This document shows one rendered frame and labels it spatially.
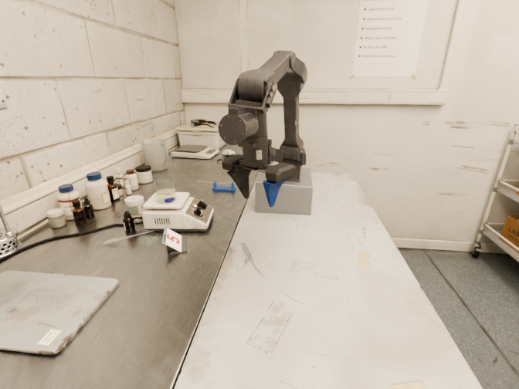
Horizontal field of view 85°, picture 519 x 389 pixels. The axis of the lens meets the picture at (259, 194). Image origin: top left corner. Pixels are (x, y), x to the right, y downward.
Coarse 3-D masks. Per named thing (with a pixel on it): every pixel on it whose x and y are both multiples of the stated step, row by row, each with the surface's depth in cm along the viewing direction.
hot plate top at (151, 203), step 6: (180, 192) 97; (186, 192) 97; (150, 198) 92; (156, 198) 92; (180, 198) 92; (186, 198) 93; (144, 204) 88; (150, 204) 88; (156, 204) 88; (162, 204) 88; (168, 204) 88; (174, 204) 88; (180, 204) 88
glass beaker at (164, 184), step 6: (162, 174) 90; (168, 174) 90; (156, 180) 84; (162, 180) 85; (168, 180) 86; (174, 180) 88; (156, 186) 86; (162, 186) 86; (168, 186) 86; (174, 186) 88; (156, 192) 88; (162, 192) 86; (168, 192) 87; (174, 192) 89; (162, 198) 87; (168, 198) 88; (174, 198) 89
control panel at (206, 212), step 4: (192, 200) 96; (196, 200) 98; (192, 204) 94; (196, 204) 96; (188, 208) 90; (192, 208) 92; (196, 208) 93; (208, 208) 97; (188, 212) 89; (192, 212) 90; (204, 212) 94; (208, 212) 95; (192, 216) 88; (196, 216) 89; (204, 216) 91; (208, 216) 93; (200, 220) 88; (204, 220) 89
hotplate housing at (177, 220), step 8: (184, 208) 90; (144, 216) 87; (152, 216) 87; (160, 216) 87; (168, 216) 87; (176, 216) 87; (184, 216) 87; (144, 224) 88; (152, 224) 88; (160, 224) 88; (168, 224) 88; (176, 224) 88; (184, 224) 88; (192, 224) 88; (200, 224) 88; (208, 224) 90
